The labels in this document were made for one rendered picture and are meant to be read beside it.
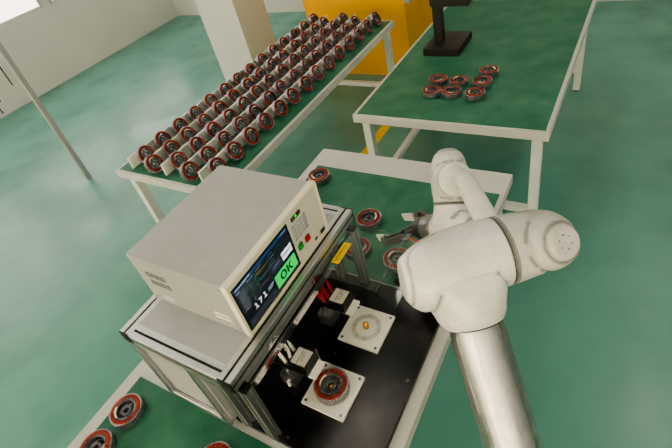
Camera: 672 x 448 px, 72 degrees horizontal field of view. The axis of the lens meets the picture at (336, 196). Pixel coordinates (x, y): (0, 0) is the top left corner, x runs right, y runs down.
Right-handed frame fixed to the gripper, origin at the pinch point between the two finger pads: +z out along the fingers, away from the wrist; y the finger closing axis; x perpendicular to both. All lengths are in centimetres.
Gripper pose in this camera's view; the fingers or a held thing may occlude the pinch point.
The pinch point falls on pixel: (392, 227)
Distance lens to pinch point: 173.4
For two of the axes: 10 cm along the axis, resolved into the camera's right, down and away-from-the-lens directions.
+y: 7.3, -5.4, 4.1
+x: -5.0, -8.4, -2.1
